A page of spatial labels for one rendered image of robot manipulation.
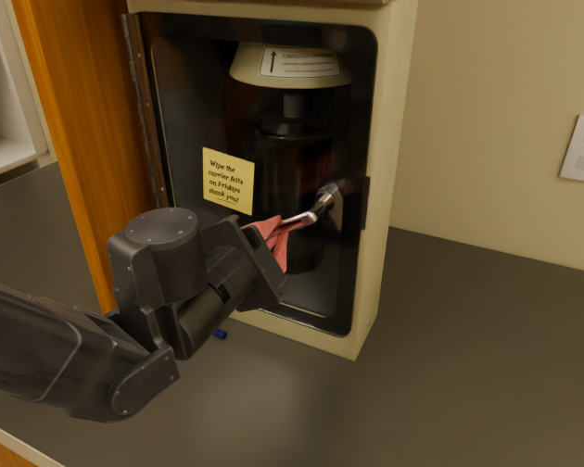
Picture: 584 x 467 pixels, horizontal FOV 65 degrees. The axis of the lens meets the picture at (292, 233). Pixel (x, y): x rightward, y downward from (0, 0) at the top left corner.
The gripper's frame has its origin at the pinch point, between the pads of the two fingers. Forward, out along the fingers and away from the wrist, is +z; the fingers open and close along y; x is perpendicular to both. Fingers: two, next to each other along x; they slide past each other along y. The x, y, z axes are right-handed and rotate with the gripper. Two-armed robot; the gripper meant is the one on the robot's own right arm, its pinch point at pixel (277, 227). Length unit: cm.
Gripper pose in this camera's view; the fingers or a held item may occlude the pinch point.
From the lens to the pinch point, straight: 53.6
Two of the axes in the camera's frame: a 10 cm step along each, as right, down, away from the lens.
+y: -4.8, -8.4, -2.5
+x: -7.5, 2.4, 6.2
